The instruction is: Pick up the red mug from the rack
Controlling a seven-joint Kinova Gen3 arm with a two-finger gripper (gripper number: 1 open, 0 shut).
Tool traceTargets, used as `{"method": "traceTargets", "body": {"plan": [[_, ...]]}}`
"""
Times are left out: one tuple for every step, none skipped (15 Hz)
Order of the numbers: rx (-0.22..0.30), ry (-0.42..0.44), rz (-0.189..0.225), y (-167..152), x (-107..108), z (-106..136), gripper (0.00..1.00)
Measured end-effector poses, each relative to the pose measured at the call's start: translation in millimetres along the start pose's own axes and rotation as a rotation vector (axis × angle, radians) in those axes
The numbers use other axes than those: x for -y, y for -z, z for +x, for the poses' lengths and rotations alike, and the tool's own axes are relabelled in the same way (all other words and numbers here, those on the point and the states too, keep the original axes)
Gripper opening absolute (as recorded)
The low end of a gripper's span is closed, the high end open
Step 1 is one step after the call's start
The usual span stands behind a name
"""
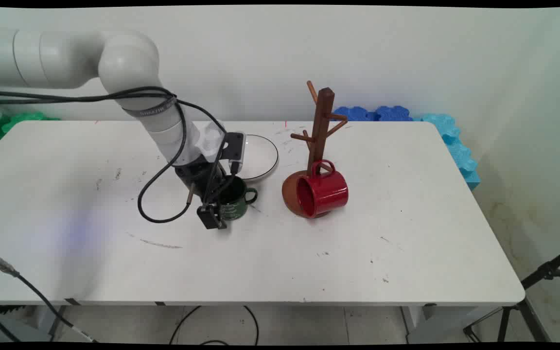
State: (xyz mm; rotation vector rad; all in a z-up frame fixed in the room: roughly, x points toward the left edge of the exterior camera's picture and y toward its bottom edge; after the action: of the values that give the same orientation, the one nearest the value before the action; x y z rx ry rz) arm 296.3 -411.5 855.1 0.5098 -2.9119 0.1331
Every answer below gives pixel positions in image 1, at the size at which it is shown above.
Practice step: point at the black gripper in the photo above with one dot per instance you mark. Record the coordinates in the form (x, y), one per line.
(197, 175)

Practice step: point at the dark green mug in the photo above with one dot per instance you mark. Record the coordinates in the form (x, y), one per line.
(237, 209)

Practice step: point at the red mug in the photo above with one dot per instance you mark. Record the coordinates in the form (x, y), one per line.
(328, 192)

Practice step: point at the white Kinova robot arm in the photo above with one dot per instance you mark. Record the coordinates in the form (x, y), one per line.
(66, 58)

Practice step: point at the white plate black rim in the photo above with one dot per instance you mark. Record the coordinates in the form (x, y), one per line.
(261, 155)

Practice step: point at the brown wooden mug tree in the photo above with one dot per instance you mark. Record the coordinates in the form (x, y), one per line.
(322, 121)

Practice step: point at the dark blue foam mat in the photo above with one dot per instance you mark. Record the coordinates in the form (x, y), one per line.
(394, 113)
(353, 114)

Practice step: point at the white table leg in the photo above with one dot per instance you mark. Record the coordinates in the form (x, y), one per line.
(49, 321)
(426, 325)

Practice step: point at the green foam mat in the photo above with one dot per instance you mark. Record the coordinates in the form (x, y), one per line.
(17, 120)

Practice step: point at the light blue foam mat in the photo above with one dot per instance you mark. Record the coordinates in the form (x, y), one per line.
(457, 146)

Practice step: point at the black tripod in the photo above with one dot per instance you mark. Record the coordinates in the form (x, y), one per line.
(545, 272)

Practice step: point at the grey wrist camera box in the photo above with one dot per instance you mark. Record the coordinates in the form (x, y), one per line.
(239, 150)

